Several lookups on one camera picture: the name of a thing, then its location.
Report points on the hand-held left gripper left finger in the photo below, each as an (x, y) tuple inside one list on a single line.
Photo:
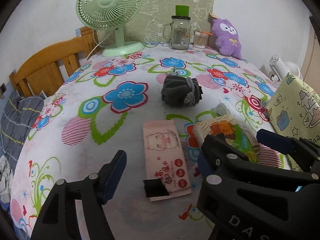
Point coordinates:
[(112, 177)]

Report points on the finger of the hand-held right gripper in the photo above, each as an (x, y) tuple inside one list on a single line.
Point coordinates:
[(222, 150), (275, 140)]

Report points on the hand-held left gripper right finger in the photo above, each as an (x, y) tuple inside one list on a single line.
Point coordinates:
[(204, 166)]

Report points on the yellow cartoon tissue packet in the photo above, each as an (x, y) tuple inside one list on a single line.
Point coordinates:
[(217, 127)]

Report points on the yellow patterned storage box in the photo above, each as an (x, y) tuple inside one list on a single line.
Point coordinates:
[(295, 105)]

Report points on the pink wet wipes packet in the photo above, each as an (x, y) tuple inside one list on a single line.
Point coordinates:
[(162, 150)]

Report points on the grey socks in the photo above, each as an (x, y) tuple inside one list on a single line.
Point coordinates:
[(175, 90)]

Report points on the floral tablecloth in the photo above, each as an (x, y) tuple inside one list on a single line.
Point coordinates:
[(100, 155)]

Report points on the white standing fan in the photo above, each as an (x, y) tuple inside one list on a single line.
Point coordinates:
[(277, 65)]

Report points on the beige door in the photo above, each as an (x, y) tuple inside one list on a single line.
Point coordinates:
[(312, 62)]

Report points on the white crumpled cloth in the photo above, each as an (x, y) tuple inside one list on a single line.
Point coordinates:
[(5, 175)]

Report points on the purple plush toy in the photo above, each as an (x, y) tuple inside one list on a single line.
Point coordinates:
[(226, 42)]

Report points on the cotton swab jar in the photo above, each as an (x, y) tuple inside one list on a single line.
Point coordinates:
[(200, 40)]

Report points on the grey plaid pillow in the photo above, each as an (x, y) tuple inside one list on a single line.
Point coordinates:
[(15, 120)]

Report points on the glass jar mug green lid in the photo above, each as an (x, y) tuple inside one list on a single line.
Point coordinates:
[(178, 35)]

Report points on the brown plush toy tag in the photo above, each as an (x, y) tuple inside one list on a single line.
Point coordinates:
[(212, 17)]

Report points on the wooden bed headboard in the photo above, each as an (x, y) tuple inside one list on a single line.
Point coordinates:
[(37, 67)]

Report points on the green patterned board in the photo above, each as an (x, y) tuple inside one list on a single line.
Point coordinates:
[(155, 12)]

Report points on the green desk fan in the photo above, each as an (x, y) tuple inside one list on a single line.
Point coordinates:
[(110, 2)]

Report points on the wall socket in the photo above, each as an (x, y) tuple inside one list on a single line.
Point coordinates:
[(3, 87)]

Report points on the blue wall sticker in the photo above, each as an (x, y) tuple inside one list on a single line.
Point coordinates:
[(78, 31)]

